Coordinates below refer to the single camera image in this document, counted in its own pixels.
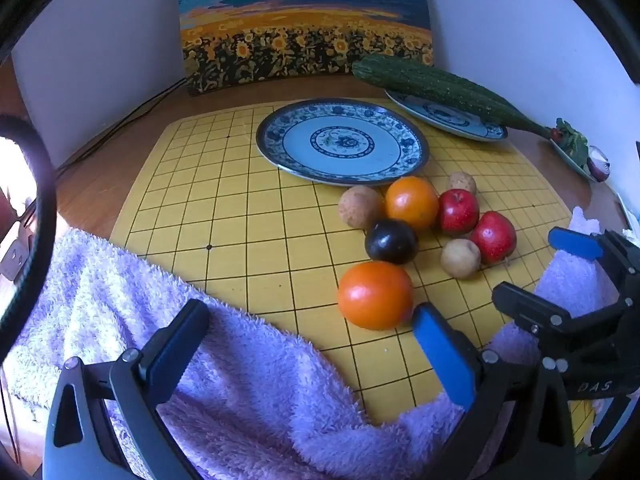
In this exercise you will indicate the purple fluffy towel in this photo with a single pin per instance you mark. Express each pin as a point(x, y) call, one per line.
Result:
point(250, 385)

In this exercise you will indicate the red apple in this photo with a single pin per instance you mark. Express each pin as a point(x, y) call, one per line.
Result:
point(459, 211)
point(494, 237)

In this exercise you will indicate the green ridged loofah gourd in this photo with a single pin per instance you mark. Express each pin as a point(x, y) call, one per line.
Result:
point(425, 82)

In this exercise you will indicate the small brown round fruit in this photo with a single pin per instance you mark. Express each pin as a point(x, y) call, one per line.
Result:
point(462, 182)

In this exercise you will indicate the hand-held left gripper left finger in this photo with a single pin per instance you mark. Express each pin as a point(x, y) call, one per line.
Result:
point(172, 345)

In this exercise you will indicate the large blue patterned plate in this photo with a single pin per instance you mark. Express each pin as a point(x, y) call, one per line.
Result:
point(300, 140)

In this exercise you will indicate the sunflower field painting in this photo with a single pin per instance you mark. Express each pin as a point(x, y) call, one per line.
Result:
point(300, 10)

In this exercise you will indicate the large brown round fruit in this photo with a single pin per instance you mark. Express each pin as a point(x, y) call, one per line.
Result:
point(360, 206)

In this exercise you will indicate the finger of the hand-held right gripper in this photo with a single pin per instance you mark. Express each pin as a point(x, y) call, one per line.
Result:
point(530, 310)
point(575, 243)

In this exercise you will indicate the oval blue patterned plate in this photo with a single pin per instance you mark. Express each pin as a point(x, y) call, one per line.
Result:
point(450, 120)

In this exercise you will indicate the dark purple plum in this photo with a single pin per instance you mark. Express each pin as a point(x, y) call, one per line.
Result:
point(391, 241)

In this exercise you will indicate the yellow grid board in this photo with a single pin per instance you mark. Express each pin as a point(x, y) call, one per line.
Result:
point(225, 210)

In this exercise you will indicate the orange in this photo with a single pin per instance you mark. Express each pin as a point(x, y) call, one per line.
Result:
point(375, 295)
point(411, 203)

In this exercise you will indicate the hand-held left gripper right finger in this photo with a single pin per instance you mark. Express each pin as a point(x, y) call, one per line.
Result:
point(445, 360)

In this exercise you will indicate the small dish with greens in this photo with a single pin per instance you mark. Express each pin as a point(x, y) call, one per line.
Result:
point(572, 145)

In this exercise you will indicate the pale speckled brown fruit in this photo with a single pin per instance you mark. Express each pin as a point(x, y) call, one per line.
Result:
point(460, 258)

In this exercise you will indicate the red onion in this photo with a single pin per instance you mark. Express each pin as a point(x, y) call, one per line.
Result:
point(599, 162)

